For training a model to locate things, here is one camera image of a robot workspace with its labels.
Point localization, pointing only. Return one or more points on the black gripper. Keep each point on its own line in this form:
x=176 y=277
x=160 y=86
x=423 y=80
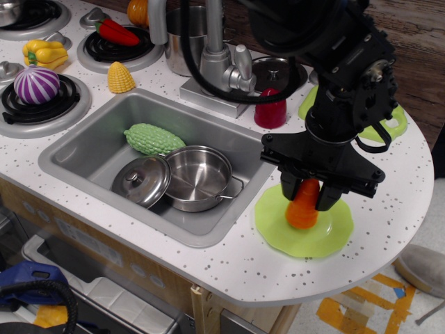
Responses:
x=324 y=152

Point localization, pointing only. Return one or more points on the orange toy carrot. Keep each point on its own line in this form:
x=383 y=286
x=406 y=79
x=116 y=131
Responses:
x=301 y=212

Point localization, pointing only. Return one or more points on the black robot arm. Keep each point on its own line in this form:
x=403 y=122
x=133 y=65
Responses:
x=356 y=88

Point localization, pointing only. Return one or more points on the light green plastic plate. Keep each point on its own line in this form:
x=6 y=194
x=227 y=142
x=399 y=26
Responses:
x=329 y=235

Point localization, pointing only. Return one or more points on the dark red toy pepper half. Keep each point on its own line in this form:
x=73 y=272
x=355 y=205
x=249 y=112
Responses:
x=271 y=116

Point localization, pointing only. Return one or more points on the green cutting board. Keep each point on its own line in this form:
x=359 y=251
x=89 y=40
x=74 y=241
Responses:
x=395 y=127

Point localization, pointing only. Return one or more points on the grey metal pole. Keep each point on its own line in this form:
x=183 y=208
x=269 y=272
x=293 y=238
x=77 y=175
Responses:
x=313 y=78

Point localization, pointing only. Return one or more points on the grey sink basin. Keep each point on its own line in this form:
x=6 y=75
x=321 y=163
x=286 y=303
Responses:
x=95 y=154

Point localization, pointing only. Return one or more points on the flat steel pot lid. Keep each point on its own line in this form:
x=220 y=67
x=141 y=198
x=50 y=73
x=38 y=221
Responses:
x=271 y=72

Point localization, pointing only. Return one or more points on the grey shoe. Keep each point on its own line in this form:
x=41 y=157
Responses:
x=422 y=268

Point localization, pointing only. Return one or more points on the grey toy faucet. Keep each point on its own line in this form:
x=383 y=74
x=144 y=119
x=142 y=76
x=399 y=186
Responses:
x=230 y=72

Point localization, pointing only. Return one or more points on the domed steel lid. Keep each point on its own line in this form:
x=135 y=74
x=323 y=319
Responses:
x=143 y=181

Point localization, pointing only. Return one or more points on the green toy bitter melon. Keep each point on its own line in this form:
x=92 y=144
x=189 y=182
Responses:
x=150 y=139

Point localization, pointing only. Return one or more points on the tall steel pot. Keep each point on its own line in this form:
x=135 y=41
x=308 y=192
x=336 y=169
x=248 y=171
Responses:
x=198 y=39

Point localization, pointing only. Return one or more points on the yellow toy corn piece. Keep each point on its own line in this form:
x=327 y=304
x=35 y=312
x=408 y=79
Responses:
x=119 y=79

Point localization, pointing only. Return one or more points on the orange toy pumpkin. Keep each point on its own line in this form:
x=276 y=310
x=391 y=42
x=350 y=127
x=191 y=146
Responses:
x=137 y=13

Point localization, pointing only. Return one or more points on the front left stove burner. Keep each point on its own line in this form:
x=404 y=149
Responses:
x=26 y=121

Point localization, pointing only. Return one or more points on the stove burner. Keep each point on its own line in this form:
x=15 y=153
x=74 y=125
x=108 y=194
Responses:
x=26 y=121
x=97 y=54
x=27 y=20

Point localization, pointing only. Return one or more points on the back right stove burner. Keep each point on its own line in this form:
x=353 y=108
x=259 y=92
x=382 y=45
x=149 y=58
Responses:
x=97 y=54

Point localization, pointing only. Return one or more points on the red toy chili pepper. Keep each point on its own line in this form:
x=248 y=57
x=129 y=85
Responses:
x=115 y=33

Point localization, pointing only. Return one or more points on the grey stove knob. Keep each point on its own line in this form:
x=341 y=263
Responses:
x=9 y=71
x=89 y=20
x=57 y=36

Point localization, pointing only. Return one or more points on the yellow toy bell pepper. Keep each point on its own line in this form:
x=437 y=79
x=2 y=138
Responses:
x=48 y=54

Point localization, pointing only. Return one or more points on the purple striped toy onion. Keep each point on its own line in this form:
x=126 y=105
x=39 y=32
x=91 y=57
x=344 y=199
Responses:
x=36 y=85

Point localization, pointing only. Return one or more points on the blue clamp tool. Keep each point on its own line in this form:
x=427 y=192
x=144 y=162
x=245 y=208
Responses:
x=33 y=283

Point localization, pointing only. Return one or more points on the back left stove burner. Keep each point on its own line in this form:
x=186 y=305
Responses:
x=27 y=20

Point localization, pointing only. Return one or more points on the steel pan with handles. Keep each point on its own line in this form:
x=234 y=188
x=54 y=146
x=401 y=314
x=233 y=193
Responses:
x=201 y=177

